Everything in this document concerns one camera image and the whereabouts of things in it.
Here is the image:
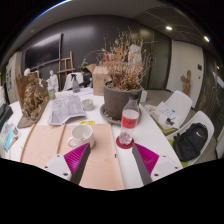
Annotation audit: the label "brown clay sculpture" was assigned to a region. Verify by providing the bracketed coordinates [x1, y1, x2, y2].
[15, 72, 51, 129]

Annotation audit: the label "beige wooden drawing board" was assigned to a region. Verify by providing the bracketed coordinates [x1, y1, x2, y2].
[19, 123, 126, 191]

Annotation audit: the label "clear red-labelled drink bottle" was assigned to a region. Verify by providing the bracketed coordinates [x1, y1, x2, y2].
[118, 92, 141, 146]

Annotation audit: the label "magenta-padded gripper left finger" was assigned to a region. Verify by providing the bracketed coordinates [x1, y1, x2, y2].
[42, 142, 92, 186]

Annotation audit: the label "long ceiling strip light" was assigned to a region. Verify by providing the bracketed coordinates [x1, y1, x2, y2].
[31, 0, 73, 24]

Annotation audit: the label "wooden easel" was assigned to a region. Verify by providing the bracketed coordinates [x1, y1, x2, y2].
[57, 50, 76, 89]

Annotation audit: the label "brown cardboard box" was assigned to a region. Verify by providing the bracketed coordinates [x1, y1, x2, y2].
[85, 64, 113, 97]

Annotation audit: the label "small white plaster bust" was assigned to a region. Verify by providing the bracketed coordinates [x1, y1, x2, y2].
[46, 69, 60, 93]

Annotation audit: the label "white cabinet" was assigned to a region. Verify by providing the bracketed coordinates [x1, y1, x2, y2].
[4, 51, 23, 104]

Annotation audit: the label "black wall screen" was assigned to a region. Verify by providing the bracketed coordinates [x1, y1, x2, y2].
[23, 33, 63, 71]

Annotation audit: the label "small grey ceramic cup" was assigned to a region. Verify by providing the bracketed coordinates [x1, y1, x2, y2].
[81, 98, 95, 112]

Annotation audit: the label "black backpack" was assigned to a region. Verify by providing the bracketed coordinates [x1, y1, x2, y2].
[172, 122, 209, 163]

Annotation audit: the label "wooden figure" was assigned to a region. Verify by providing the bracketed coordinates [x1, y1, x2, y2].
[180, 69, 193, 98]

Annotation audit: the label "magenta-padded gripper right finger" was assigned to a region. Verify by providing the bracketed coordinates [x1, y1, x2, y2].
[131, 142, 184, 186]

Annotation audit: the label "loose papers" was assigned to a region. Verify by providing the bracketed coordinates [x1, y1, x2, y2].
[144, 101, 183, 131]

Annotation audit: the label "colourful painting sheet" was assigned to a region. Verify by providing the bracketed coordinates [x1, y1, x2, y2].
[0, 121, 22, 153]

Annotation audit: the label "white ceramic mug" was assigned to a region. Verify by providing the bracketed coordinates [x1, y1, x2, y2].
[66, 124, 96, 149]

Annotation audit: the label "black flat boxes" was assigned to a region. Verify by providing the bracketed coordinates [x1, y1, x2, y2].
[0, 103, 14, 129]

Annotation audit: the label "small yellow sticker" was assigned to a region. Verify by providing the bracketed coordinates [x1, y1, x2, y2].
[79, 120, 96, 126]

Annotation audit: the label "printed newspaper sheets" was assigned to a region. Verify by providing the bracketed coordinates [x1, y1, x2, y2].
[47, 95, 88, 127]

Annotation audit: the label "dried plant in grey pot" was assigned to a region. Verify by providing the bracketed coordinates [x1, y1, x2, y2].
[99, 28, 154, 126]

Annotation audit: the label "flat round red coaster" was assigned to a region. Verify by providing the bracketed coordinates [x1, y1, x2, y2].
[115, 135, 135, 150]

